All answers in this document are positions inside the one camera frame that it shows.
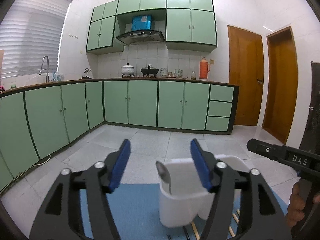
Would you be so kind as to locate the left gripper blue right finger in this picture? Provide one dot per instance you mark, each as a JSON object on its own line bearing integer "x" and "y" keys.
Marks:
{"x": 204, "y": 162}

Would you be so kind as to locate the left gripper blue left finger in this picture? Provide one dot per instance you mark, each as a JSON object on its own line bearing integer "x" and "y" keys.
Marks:
{"x": 119, "y": 162}

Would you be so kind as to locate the green lower kitchen cabinets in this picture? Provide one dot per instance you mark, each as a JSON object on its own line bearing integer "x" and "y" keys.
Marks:
{"x": 39, "y": 120}

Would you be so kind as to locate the green kitchen cabinets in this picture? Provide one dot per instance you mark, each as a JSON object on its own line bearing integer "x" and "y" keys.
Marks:
{"x": 185, "y": 24}
{"x": 39, "y": 120}

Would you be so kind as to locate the green upper kitchen cabinets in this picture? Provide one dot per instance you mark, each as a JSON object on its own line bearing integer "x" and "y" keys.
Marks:
{"x": 185, "y": 24}

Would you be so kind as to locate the person's right hand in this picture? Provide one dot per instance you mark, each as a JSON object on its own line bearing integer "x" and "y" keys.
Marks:
{"x": 295, "y": 209}

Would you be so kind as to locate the metal spoon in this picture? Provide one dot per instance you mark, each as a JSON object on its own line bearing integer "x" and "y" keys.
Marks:
{"x": 164, "y": 174}

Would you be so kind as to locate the white double utensil holder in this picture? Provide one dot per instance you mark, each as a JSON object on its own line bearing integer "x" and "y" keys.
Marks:
{"x": 184, "y": 198}

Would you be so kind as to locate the blue table mat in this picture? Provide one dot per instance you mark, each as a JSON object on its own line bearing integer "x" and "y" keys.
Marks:
{"x": 134, "y": 208}

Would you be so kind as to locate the orange thermos flask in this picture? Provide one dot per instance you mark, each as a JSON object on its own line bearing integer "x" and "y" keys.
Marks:
{"x": 204, "y": 69}

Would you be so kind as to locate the white cooking pot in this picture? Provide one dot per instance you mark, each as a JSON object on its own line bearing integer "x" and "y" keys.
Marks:
{"x": 128, "y": 70}

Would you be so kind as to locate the black wok with lid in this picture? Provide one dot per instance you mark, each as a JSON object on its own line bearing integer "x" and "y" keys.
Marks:
{"x": 149, "y": 71}

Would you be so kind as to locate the small kettle on counter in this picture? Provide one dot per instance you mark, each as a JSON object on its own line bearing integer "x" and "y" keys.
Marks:
{"x": 86, "y": 72}

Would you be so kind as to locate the closed wooden door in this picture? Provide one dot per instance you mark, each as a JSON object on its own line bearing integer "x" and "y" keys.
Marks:
{"x": 246, "y": 70}

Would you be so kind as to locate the black range hood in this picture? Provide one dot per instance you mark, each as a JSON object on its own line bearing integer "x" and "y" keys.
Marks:
{"x": 141, "y": 36}

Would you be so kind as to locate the blue box above hood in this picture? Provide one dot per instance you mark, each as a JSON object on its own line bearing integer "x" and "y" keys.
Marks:
{"x": 142, "y": 22}

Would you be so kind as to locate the window blind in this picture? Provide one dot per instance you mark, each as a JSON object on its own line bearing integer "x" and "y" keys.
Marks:
{"x": 31, "y": 36}

